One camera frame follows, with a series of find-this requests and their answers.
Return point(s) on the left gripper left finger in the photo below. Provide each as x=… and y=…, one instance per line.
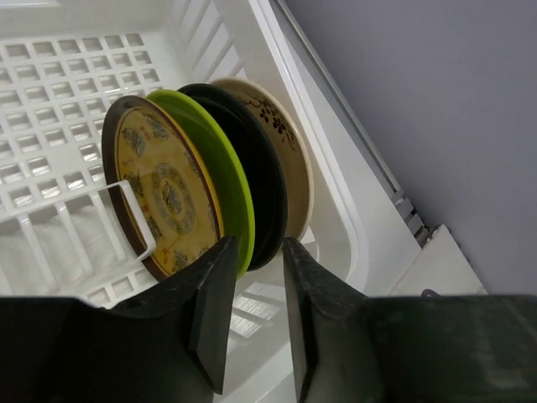
x=166, y=344

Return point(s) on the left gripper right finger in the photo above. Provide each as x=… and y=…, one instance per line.
x=348, y=347

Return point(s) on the brown yellow patterned plate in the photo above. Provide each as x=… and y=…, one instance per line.
x=144, y=146

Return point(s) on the green plate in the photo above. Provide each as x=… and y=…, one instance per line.
x=223, y=165

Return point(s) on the black plate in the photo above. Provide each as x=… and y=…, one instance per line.
x=260, y=164

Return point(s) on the cream floral plate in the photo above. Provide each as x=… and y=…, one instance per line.
x=289, y=144

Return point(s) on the white plastic dish rack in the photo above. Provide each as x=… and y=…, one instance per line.
x=66, y=233

